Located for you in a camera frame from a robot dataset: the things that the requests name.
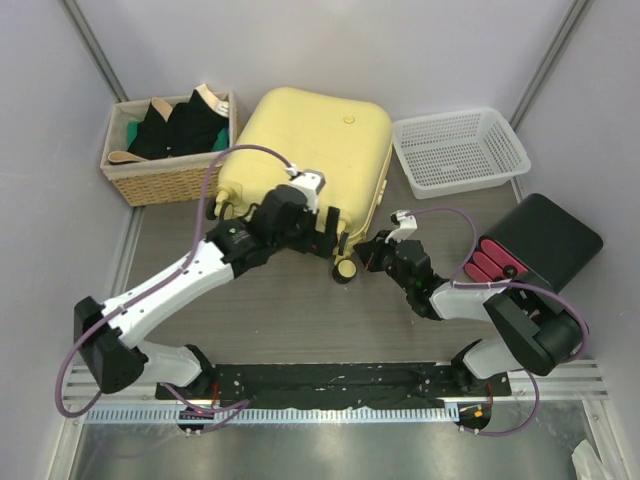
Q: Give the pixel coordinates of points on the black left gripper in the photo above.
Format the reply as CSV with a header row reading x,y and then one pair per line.
x,y
316,241

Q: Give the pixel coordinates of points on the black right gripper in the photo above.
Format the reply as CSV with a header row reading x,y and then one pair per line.
x,y
371,252

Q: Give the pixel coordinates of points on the yellow hard-shell suitcase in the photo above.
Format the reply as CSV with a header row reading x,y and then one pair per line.
x,y
349,141

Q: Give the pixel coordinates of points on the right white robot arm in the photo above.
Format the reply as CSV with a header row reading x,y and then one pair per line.
x,y
536,331

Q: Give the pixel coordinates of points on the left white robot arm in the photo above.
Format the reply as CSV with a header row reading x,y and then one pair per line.
x,y
112,333

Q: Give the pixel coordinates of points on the white plastic mesh basket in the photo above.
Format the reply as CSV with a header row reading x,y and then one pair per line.
x,y
456,152

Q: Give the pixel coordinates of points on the green cloth in basket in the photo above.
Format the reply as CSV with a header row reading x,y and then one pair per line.
x,y
222,141

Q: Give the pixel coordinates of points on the black and pink drawer box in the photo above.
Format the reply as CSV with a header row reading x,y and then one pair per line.
x,y
537,236

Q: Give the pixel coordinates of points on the beige item with white tag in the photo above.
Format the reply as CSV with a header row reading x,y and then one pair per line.
x,y
217,105

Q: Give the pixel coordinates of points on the black clothing in basket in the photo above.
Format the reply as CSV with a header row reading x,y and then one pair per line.
x,y
186,128

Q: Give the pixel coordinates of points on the woven wicker basket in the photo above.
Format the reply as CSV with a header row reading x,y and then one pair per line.
x,y
173,179

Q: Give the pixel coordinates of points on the beige shoe insole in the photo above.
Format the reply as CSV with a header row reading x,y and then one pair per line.
x,y
124,157

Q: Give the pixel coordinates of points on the crumpled white plastic bag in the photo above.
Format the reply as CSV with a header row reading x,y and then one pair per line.
x,y
587,464

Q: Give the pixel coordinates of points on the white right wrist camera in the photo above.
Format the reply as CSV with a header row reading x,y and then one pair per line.
x,y
405,225

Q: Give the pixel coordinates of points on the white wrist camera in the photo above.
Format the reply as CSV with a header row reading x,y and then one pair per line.
x,y
405,225
309,182

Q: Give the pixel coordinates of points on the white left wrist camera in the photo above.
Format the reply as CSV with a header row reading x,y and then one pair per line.
x,y
309,182

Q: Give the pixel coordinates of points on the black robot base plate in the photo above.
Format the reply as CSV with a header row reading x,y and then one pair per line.
x,y
340,386

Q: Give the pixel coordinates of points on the white slotted cable duct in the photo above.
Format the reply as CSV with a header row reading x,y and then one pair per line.
x,y
173,413

